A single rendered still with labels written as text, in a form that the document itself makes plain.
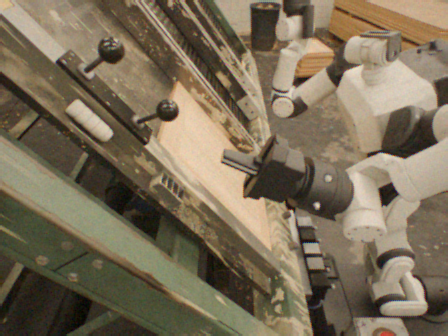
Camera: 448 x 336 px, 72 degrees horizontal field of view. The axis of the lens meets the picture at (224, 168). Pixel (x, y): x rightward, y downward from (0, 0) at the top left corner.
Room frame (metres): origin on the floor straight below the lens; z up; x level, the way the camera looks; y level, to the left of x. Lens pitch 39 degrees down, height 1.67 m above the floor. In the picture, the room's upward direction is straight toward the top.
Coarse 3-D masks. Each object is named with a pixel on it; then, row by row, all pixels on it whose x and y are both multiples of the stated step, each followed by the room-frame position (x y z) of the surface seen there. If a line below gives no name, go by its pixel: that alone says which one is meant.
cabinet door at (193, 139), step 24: (192, 120) 0.79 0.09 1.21; (168, 144) 0.59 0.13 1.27; (192, 144) 0.68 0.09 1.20; (216, 144) 0.80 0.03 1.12; (192, 168) 0.58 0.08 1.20; (216, 168) 0.69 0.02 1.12; (216, 192) 0.58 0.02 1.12; (240, 192) 0.69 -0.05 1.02; (240, 216) 0.58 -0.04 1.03; (264, 216) 0.69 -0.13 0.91; (264, 240) 0.58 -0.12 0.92
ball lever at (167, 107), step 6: (162, 102) 0.45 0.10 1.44; (168, 102) 0.45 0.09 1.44; (174, 102) 0.45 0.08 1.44; (156, 108) 0.45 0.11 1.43; (162, 108) 0.44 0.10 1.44; (168, 108) 0.44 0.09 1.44; (174, 108) 0.44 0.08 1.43; (156, 114) 0.46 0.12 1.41; (162, 114) 0.44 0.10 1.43; (168, 114) 0.44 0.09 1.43; (174, 114) 0.44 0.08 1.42; (132, 120) 0.50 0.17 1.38; (138, 120) 0.49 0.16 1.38; (144, 120) 0.48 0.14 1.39; (150, 120) 0.48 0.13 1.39; (162, 120) 0.44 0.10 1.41; (168, 120) 0.44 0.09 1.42; (174, 120) 0.44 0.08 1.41; (138, 126) 0.49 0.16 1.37
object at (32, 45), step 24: (0, 24) 0.48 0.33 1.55; (24, 24) 0.50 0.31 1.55; (24, 48) 0.48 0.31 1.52; (48, 48) 0.50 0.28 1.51; (48, 72) 0.48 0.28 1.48; (72, 96) 0.48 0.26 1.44; (120, 144) 0.48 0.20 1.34; (144, 168) 0.48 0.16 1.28; (168, 168) 0.48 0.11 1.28; (192, 192) 0.48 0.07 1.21; (216, 216) 0.48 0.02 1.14; (240, 240) 0.48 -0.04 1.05; (264, 264) 0.48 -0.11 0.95
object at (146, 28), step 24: (120, 0) 0.90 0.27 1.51; (144, 24) 0.90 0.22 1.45; (144, 48) 0.90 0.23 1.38; (168, 48) 0.90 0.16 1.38; (168, 72) 0.90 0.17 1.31; (192, 72) 0.90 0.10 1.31; (192, 96) 0.90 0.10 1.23; (216, 96) 0.94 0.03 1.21; (216, 120) 0.90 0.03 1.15; (240, 144) 0.90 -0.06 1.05
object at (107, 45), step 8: (104, 40) 0.45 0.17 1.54; (112, 40) 0.45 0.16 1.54; (104, 48) 0.44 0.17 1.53; (112, 48) 0.44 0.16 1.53; (120, 48) 0.45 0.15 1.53; (104, 56) 0.44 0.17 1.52; (112, 56) 0.44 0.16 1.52; (120, 56) 0.44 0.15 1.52; (80, 64) 0.50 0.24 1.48; (88, 64) 0.49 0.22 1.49; (96, 64) 0.47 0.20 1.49; (80, 72) 0.49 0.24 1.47; (88, 72) 0.49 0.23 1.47; (88, 80) 0.50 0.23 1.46
